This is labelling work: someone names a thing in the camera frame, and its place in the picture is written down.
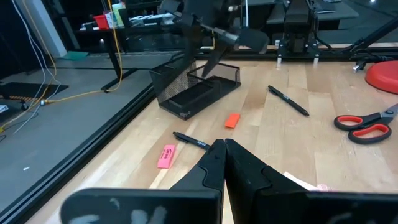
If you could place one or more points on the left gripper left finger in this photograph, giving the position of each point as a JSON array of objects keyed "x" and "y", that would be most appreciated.
[{"x": 186, "y": 205}]

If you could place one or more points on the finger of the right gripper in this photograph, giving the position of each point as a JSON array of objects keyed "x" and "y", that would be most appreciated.
[
  {"x": 218, "y": 52},
  {"x": 190, "y": 43}
]

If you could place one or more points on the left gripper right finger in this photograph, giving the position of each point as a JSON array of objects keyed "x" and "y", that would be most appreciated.
[{"x": 280, "y": 208}]

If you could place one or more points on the pink eraser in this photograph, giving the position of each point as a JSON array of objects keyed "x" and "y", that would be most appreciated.
[{"x": 166, "y": 156}]

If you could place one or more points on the black pen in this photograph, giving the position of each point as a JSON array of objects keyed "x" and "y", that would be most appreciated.
[
  {"x": 287, "y": 100},
  {"x": 192, "y": 141}
]

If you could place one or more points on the orange eraser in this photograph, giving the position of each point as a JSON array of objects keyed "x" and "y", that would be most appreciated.
[{"x": 232, "y": 120}]

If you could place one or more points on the red and black scissors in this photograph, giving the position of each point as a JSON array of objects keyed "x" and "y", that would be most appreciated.
[{"x": 373, "y": 118}]

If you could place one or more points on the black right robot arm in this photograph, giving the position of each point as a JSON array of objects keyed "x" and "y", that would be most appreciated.
[{"x": 298, "y": 28}]

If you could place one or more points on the black mesh desk organizer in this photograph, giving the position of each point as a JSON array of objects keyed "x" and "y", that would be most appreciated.
[{"x": 199, "y": 93}]

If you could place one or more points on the pink sticky note pad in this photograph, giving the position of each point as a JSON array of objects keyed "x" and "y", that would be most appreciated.
[{"x": 303, "y": 183}]

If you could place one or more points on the pale green container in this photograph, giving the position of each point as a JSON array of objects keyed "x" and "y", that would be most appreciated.
[{"x": 118, "y": 15}]

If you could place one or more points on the black background desk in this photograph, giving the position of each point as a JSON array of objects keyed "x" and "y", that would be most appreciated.
[{"x": 112, "y": 56}]

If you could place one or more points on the red storage bin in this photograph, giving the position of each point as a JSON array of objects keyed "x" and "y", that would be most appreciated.
[{"x": 101, "y": 22}]

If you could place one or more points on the green floor mat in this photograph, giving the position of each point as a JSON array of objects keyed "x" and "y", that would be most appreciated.
[{"x": 74, "y": 56}]

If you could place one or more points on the dark grey side desk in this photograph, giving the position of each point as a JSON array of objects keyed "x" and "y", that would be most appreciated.
[{"x": 339, "y": 12}]

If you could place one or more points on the red desk lamp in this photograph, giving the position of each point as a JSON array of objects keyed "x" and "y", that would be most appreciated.
[{"x": 385, "y": 77}]

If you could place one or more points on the black floor mat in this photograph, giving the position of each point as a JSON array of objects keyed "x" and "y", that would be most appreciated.
[{"x": 28, "y": 90}]

